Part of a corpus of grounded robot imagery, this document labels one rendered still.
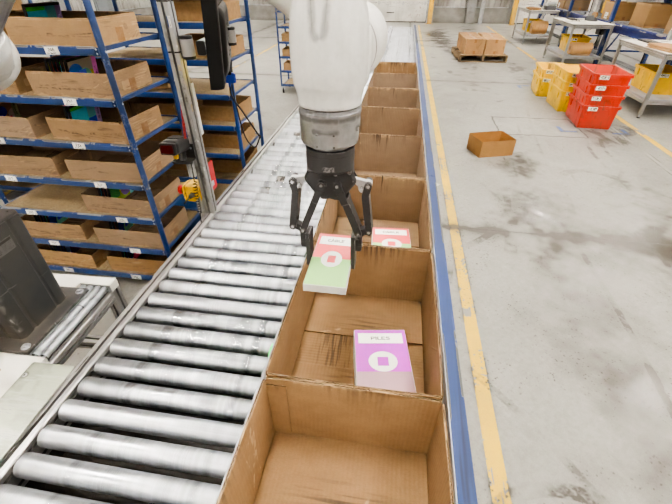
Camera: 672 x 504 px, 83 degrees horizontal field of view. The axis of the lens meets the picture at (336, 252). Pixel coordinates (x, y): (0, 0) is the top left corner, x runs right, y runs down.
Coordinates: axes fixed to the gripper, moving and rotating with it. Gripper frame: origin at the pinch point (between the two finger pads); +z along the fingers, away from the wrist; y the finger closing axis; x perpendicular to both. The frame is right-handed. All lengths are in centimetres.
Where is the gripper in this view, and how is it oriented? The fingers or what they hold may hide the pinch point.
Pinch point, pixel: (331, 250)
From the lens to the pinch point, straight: 70.0
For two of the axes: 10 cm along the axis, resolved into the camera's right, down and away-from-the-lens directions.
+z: 0.0, 8.1, 5.9
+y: 9.9, 0.9, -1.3
